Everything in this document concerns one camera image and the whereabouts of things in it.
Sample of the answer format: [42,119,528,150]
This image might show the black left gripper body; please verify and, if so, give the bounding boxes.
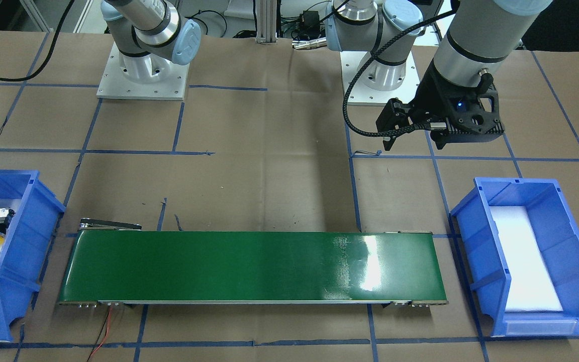
[376,64,505,143]

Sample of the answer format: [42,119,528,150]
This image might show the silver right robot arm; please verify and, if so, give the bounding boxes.
[101,1,202,65]

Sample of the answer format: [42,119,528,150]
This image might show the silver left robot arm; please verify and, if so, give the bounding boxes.
[324,1,550,151]

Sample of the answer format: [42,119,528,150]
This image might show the black power adapter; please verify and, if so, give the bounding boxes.
[299,10,320,32]

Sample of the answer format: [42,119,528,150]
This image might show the blue storage bin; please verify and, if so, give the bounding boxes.
[0,170,66,342]
[452,177,579,337]

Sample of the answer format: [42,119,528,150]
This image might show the green conveyor belt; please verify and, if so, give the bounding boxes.
[58,228,448,306]

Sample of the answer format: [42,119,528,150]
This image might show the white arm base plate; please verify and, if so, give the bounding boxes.
[96,44,189,101]
[340,51,420,106]

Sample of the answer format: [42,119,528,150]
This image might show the aluminium frame post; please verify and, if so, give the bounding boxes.
[253,0,280,44]

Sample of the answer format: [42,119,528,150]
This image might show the red black conveyor wires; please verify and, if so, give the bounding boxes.
[87,305,117,362]

